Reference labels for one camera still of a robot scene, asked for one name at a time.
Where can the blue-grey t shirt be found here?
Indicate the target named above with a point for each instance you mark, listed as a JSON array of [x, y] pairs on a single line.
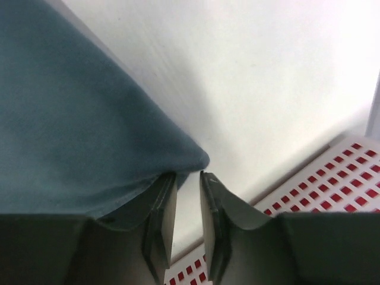
[[78, 134]]

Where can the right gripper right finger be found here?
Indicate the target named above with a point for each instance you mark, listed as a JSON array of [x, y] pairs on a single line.
[[242, 244]]

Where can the red rolled t shirt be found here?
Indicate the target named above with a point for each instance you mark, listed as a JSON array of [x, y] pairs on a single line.
[[319, 224]]

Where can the white plastic basket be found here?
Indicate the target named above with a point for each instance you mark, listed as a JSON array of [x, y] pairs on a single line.
[[344, 178]]

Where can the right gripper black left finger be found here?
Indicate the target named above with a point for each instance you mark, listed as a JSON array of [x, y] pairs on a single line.
[[131, 245]]

